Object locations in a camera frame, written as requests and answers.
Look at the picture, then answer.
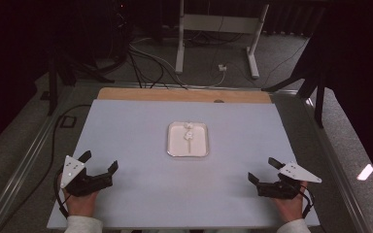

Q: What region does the person's left hand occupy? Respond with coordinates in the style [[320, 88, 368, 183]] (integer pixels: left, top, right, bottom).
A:
[[61, 187, 100, 218]]

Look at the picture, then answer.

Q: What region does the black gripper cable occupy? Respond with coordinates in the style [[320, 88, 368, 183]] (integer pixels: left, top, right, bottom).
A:
[[298, 185, 316, 218], [53, 165, 71, 219]]

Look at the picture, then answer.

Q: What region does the person's right hand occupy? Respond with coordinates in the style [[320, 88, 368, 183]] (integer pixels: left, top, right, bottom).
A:
[[271, 181, 309, 223]]

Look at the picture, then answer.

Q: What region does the white floor cable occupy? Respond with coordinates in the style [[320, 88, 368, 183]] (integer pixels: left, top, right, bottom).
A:
[[129, 38, 226, 89]]

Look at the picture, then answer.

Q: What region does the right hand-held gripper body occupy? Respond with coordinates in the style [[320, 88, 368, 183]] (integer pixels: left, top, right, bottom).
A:
[[256, 161, 322, 200]]

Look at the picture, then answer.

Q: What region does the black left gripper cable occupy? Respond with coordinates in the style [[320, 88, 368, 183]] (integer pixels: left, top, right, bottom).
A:
[[53, 165, 71, 219]]

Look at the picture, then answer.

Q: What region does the white metal stand frame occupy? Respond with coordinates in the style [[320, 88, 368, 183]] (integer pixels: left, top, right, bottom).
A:
[[174, 0, 270, 81]]

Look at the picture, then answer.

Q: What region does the black tripod stand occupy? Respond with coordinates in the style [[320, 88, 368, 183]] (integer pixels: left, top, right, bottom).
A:
[[46, 48, 116, 117], [261, 32, 327, 129]]

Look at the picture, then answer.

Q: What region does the long black floor cable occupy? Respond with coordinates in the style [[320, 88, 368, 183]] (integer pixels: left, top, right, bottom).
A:
[[0, 103, 92, 233]]

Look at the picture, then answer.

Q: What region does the light blue table mat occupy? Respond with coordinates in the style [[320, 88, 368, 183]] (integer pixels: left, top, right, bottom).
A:
[[47, 98, 321, 230]]

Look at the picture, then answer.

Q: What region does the black square floor socket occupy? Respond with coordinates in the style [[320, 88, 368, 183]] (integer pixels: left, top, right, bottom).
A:
[[59, 115, 78, 129]]

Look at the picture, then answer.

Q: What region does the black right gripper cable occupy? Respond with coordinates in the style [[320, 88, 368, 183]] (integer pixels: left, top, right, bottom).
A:
[[298, 185, 316, 218]]

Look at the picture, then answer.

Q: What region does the metal floor rail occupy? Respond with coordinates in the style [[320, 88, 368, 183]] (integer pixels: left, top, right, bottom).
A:
[[0, 85, 76, 233], [271, 89, 373, 233]]

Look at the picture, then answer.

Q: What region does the white square tray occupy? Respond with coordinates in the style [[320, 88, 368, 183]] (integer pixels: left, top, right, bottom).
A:
[[166, 120, 211, 158]]

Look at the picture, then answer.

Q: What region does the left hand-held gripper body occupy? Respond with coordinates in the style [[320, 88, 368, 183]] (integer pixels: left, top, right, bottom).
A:
[[59, 154, 115, 198]]

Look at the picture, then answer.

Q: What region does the black floor cable bundle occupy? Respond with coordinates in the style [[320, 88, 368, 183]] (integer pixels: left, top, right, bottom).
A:
[[126, 48, 188, 90]]

